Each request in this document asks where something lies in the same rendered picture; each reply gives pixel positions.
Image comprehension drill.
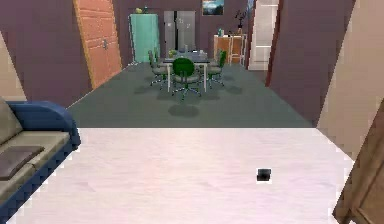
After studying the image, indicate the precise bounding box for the dark house plant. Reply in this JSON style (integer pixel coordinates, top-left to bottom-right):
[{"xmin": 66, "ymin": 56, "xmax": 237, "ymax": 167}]
[{"xmin": 234, "ymin": 9, "xmax": 248, "ymax": 30}]

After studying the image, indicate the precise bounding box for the framed landscape picture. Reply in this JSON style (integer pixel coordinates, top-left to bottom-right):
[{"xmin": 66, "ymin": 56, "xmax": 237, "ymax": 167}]
[{"xmin": 201, "ymin": 0, "xmax": 225, "ymax": 17}]

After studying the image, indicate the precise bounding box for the orange wooden counter cabinet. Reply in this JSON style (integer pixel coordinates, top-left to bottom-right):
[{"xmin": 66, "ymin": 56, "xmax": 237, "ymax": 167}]
[{"xmin": 213, "ymin": 33, "xmax": 248, "ymax": 66}]

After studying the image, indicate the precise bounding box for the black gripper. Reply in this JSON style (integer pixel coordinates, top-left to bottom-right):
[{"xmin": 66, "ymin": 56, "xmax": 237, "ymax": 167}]
[{"xmin": 256, "ymin": 168, "xmax": 272, "ymax": 182}]

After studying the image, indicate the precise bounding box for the grey fridge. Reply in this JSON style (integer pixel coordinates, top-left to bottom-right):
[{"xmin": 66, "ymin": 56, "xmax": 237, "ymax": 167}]
[{"xmin": 163, "ymin": 10, "xmax": 197, "ymax": 53}]

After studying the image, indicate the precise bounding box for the turquoise cabinet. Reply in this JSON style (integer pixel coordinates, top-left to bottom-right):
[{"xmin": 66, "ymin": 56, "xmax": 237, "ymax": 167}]
[{"xmin": 128, "ymin": 13, "xmax": 161, "ymax": 64}]

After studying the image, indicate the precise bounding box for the green swivel chair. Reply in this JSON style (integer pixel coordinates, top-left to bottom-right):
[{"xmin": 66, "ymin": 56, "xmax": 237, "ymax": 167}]
[
  {"xmin": 207, "ymin": 49, "xmax": 228, "ymax": 88},
  {"xmin": 171, "ymin": 57, "xmax": 203, "ymax": 100},
  {"xmin": 147, "ymin": 49, "xmax": 169, "ymax": 88}
]

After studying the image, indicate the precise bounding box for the orange room door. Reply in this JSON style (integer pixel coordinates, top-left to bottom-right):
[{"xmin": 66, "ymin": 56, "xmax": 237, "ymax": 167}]
[{"xmin": 72, "ymin": 0, "xmax": 123, "ymax": 90}]

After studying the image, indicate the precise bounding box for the white room door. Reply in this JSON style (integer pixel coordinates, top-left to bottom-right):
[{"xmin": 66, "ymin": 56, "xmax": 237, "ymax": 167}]
[{"xmin": 247, "ymin": 0, "xmax": 280, "ymax": 71}]

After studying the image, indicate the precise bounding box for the blue sofa with beige cushions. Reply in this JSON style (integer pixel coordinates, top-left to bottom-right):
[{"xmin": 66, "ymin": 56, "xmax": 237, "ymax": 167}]
[{"xmin": 0, "ymin": 96, "xmax": 82, "ymax": 224}]

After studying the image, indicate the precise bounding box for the dark grey flat cushion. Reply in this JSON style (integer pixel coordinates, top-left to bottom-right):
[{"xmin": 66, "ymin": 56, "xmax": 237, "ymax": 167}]
[{"xmin": 0, "ymin": 145, "xmax": 46, "ymax": 182}]

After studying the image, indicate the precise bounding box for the brown wooden furniture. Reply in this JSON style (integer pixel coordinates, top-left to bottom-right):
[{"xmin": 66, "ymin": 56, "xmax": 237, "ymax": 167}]
[{"xmin": 332, "ymin": 98, "xmax": 384, "ymax": 224}]

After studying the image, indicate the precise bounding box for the dining table with white legs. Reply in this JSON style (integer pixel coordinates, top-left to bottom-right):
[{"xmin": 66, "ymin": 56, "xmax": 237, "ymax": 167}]
[{"xmin": 162, "ymin": 49, "xmax": 211, "ymax": 94}]

